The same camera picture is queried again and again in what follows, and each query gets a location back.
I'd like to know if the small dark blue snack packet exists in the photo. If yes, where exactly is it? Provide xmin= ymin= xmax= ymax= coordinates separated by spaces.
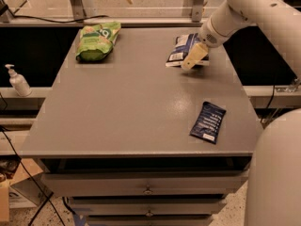
xmin=190 ymin=102 xmax=226 ymax=144

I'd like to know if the grey drawer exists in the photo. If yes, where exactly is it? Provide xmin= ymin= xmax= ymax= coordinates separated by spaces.
xmin=70 ymin=197 xmax=226 ymax=216
xmin=42 ymin=171 xmax=248 ymax=197
xmin=87 ymin=216 xmax=214 ymax=226

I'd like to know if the green rice chip bag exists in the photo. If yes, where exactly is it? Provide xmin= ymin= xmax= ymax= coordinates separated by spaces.
xmin=76 ymin=22 xmax=121 ymax=62

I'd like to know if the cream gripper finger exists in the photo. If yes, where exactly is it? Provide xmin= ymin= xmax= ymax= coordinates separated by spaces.
xmin=182 ymin=42 xmax=209 ymax=71

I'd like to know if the metal bracket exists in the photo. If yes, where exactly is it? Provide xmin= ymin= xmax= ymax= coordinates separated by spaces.
xmin=70 ymin=0 xmax=86 ymax=20
xmin=191 ymin=0 xmax=205 ymax=22

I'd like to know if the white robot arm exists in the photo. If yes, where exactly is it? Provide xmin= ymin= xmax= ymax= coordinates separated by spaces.
xmin=182 ymin=0 xmax=301 ymax=226

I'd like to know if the white pump dispenser bottle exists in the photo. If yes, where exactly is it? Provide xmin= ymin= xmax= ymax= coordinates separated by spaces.
xmin=5 ymin=64 xmax=31 ymax=97

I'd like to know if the cardboard box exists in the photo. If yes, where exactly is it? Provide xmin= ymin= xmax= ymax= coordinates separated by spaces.
xmin=0 ymin=158 xmax=51 ymax=222

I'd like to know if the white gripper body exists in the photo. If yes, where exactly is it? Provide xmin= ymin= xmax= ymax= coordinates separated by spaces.
xmin=199 ymin=1 xmax=245 ymax=48

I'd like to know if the black cable on ledge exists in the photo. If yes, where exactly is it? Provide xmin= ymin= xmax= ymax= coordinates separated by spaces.
xmin=12 ymin=14 xmax=109 ymax=24

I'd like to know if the blue chip bag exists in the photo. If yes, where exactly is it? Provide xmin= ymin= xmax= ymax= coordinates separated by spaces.
xmin=166 ymin=33 xmax=209 ymax=67

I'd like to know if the right metal bracket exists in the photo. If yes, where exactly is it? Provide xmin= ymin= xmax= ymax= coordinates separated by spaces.
xmin=191 ymin=0 xmax=205 ymax=22

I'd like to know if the left metal bracket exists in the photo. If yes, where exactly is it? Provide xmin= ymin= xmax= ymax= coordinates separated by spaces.
xmin=70 ymin=0 xmax=86 ymax=20

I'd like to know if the middle grey drawer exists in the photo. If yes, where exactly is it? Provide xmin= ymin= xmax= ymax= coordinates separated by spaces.
xmin=70 ymin=197 xmax=226 ymax=216

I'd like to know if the top grey drawer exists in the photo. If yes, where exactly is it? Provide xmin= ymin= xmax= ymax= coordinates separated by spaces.
xmin=42 ymin=171 xmax=248 ymax=197

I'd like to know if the black cable on floor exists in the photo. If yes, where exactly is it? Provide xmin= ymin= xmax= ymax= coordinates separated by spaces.
xmin=0 ymin=125 xmax=67 ymax=226

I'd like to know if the bottom grey drawer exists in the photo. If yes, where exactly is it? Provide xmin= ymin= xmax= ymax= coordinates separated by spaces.
xmin=87 ymin=216 xmax=214 ymax=226

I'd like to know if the grey drawer cabinet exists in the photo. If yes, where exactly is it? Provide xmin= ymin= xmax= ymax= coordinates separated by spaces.
xmin=20 ymin=26 xmax=264 ymax=226

